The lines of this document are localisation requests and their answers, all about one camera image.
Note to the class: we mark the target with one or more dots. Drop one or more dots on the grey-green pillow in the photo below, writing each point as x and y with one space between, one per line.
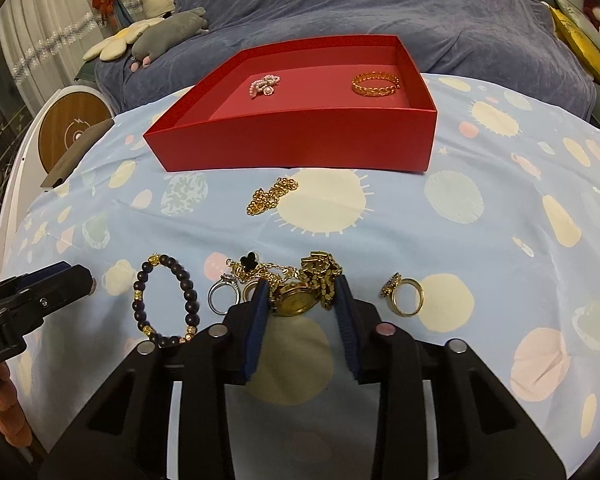
572 10

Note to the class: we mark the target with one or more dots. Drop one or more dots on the pearl white ornament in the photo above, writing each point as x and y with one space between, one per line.
266 85

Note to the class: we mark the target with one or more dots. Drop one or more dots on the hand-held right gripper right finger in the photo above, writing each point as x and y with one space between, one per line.
347 332

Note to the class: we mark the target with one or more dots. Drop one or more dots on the red curtain bow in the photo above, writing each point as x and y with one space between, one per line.
102 2

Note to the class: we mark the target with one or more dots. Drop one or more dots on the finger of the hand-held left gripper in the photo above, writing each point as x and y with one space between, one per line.
55 287

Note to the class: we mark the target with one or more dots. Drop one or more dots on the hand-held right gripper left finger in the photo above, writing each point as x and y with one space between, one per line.
257 332

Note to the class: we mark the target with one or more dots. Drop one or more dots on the person's left hand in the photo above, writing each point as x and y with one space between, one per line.
10 410

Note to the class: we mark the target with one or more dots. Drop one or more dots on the blue-grey sofa blanket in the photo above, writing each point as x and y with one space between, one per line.
330 5

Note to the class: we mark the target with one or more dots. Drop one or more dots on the round wooden side table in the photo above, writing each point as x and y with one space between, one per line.
62 120

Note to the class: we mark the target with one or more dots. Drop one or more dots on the white curtain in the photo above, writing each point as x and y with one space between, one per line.
45 15

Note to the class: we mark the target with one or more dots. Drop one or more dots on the cream flower cushion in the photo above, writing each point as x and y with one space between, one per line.
115 42

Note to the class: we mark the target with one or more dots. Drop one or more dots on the yellow pillow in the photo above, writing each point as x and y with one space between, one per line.
585 47

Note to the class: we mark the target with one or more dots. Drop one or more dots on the grey plush toy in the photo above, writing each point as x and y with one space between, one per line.
170 27

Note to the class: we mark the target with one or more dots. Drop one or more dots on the red cardboard box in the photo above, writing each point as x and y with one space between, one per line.
300 145

